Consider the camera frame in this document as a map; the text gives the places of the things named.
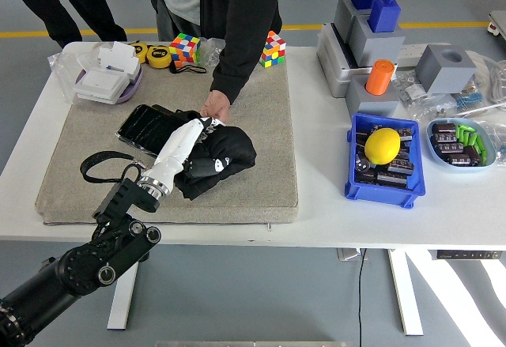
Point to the person's hand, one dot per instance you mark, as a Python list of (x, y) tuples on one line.
[(216, 106)]

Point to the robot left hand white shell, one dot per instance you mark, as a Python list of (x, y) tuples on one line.
[(178, 145)]

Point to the black glossy panel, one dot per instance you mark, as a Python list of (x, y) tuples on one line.
[(146, 125)]

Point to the black rag with red tag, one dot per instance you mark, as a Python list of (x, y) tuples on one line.
[(233, 145)]

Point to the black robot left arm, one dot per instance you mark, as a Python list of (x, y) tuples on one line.
[(79, 268)]

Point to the black desk control panel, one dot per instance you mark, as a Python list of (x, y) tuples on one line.
[(466, 255)]

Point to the clear bag of metal parts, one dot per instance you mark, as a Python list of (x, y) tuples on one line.
[(209, 52)]

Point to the multicolour puzzle cube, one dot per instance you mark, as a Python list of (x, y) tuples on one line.
[(273, 50), (183, 48)]

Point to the purple tray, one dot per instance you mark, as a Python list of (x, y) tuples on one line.
[(132, 88)]

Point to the yellow tape measure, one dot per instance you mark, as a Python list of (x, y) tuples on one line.
[(139, 51), (158, 56)]

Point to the grey-brown mat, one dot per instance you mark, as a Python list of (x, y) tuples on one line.
[(257, 189)]

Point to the white open cardboard box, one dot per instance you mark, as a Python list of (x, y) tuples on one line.
[(118, 56)]

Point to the clear empty plastic bag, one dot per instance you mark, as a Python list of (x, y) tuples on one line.
[(63, 70)]

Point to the grey holder block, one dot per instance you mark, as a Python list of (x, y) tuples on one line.
[(375, 48), (344, 15), (371, 104)]

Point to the person standing behind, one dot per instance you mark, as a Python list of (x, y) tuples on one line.
[(91, 7)]

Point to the orange cylinder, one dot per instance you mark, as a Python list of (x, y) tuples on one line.
[(379, 78)]

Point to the white table leg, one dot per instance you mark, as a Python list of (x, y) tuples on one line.
[(407, 303), (122, 303)]

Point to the yellow lemon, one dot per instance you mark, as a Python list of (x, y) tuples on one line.
[(381, 145)]

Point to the blue plastic bin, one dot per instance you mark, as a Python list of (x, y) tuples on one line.
[(375, 198)]

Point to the clear bag of small parts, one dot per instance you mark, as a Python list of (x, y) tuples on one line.
[(411, 94)]

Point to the silver box under table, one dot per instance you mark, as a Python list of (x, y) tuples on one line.
[(348, 254)]

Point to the white power strip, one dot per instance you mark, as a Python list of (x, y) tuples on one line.
[(411, 50)]

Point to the light blue dish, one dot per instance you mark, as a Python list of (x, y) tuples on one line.
[(431, 147)]

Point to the grey block with round hole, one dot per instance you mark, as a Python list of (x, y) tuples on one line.
[(435, 70)]

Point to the green battery cell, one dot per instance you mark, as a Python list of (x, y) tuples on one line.
[(483, 157), (473, 140), (461, 133), (480, 144)]

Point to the blue resistor bundle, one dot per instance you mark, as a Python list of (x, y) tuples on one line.
[(470, 100)]

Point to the thin white rod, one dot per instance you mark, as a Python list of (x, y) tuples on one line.
[(486, 108)]

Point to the clear crumpled plastic bag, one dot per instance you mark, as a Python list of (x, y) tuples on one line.
[(499, 141)]

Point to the white flat switch box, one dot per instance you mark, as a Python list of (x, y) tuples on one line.
[(103, 82)]

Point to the light grey enclosure box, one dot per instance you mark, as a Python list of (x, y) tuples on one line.
[(332, 70)]

